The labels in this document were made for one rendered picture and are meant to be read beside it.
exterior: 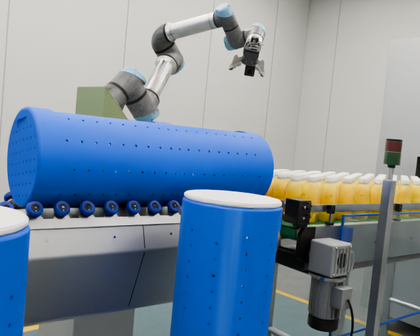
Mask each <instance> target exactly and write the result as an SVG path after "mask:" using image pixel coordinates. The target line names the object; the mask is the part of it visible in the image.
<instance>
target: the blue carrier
mask: <svg viewBox="0 0 420 336"><path fill-rule="evenodd" d="M66 141H67V142H66ZM73 169H74V170H73ZM87 170H88V171H87ZM102 170H103V171H102ZM115 171H116V172H115ZM153 172H154V173H153ZM273 173H274V161H273V154H272V152H271V149H270V147H269V145H268V143H267V142H266V140H264V138H262V136H260V135H258V134H256V133H253V132H247V131H234V132H233V131H222V130H216V129H204V128H198V127H186V126H180V125H172V124H170V123H166V122H160V121H133V120H126V119H115V118H108V117H97V116H90V115H79V114H73V113H62V112H55V111H52V110H51V109H44V108H38V107H24V108H22V109H21V110H20V111H19V112H18V114H17V116H16V118H15V120H14V122H13V125H12V128H11V132H10V136H9V144H8V150H7V177H8V183H9V189H10V192H11V196H12V198H13V200H14V202H15V203H16V204H17V205H18V206H19V207H21V208H26V206H27V204H28V203H29V202H31V201H38V202H40V203H41V204H42V206H43V208H47V207H54V205H55V204H56V202H58V201H65V202H67V203H68V204H69V206H70V207H79V206H80V204H81V203H82V202H83V201H90V202H92V203H93V204H94V205H95V207H103V206H104V204H105V203H106V202H107V201H114V202H116V203H117V204H118V206H119V207H126V204H127V203H128V202H129V201H136V202H138V203H139V204H140V206H147V204H148V203H149V202H150V201H152V200H155V201H158V202H159V203H160V205H161V206H167V204H168V202H170V201H171V200H175V201H177V202H178V203H179V204H180V205H182V199H183V197H184V192H186V191H190V190H219V191H234V192H241V193H251V194H256V195H263V196H265V194H266V193H267V192H268V190H269V188H270V186H271V182H272V180H273Z"/></svg>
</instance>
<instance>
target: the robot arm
mask: <svg viewBox="0 0 420 336"><path fill-rule="evenodd" d="M221 27H222V28H223V30H224V32H225V35H226V36H224V39H223V41H224V44H225V48H226V49H227V50H228V51H232V50H238V49H240V48H243V56H242V57H238V55H235V56H234V58H233V61H232V63H231V64H230V66H229V70H233V69H235V68H236V67H239V66H241V64H244V65H245V72H244V75H245V76H250V77H254V75H255V70H257V71H258V72H259V74H260V76H261V77H264V75H265V70H264V64H265V62H264V60H262V61H260V60H258V58H259V53H260V50H261V48H262V45H264V43H263V40H264V37H265V27H264V26H263V25H262V24H260V23H254V24H253V25H252V26H251V27H250V29H246V30H243V31H242V30H241V28H240V26H239V24H238V22H237V19H236V17H235V14H234V11H233V10H232V8H231V6H230V4H228V3H223V4H221V5H219V6H218V7H216V9H215V12H213V13H208V14H206V15H201V16H198V17H194V18H191V19H187V20H184V21H180V22H176V23H170V22H168V23H164V24H162V25H161V26H159V27H158V28H157V29H156V30H155V32H154V33H153V35H152V38H151V46H152V48H153V50H154V52H155V54H156V56H157V58H156V60H155V68H154V70H153V72H152V74H151V75H150V77H149V78H148V80H146V78H145V76H144V75H143V74H142V72H140V71H139V70H137V69H136V68H134V67H125V68H124V69H122V70H121V71H120V72H119V73H118V74H117V75H116V76H115V77H114V78H113V79H112V80H110V82H108V84H106V86H104V87H107V88H108V90H109V92H110V93H111V94H112V96H113V98H114V99H115V100H116V102H117V103H118V105H119V106H120V108H121V109H122V110H123V108H124V106H125V105H126V106H127V108H128V110H129V111H130V113H131V114H132V116H133V118H134V119H135V120H136V121H153V120H155V119H156V118H158V116H159V114H160V112H159V110H158V108H157V107H158V105H159V102H160V99H159V96H160V94H161V92H162V90H163V88H164V86H165V84H166V83H167V81H168V79H169V77H170V75H175V74H177V73H178V72H179V71H180V70H182V68H183V67H184V65H185V61H184V59H183V56H182V54H181V53H180V51H179V49H178V47H177V45H176V43H175V41H176V39H179V38H182V37H186V36H190V35H194V34H198V33H202V32H205V31H210V30H212V29H217V28H221ZM146 81H147V82H146Z"/></svg>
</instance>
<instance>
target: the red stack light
mask: <svg viewBox="0 0 420 336"><path fill-rule="evenodd" d="M402 147H403V143H402V142H394V141H386V142H385V151H389V152H397V153H402Z"/></svg>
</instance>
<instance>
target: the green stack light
mask: <svg viewBox="0 0 420 336"><path fill-rule="evenodd" d="M401 154H402V153H396V152H388V151H384V158H383V164H388V165H401V164H400V163H401Z"/></svg>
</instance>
